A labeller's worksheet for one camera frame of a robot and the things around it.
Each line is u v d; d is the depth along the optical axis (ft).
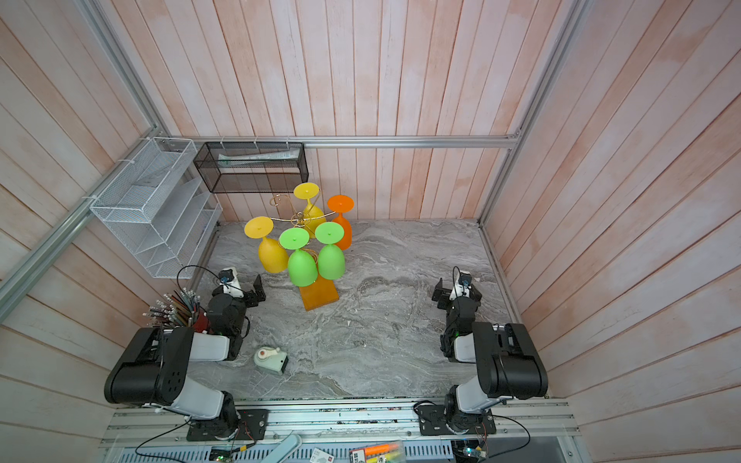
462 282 2.59
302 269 2.48
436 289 2.78
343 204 2.62
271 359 2.59
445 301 2.71
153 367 1.50
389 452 2.29
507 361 1.48
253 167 3.47
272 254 2.57
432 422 2.40
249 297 2.70
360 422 2.48
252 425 2.41
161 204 2.43
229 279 2.51
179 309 2.73
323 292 3.21
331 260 2.54
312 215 2.65
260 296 2.81
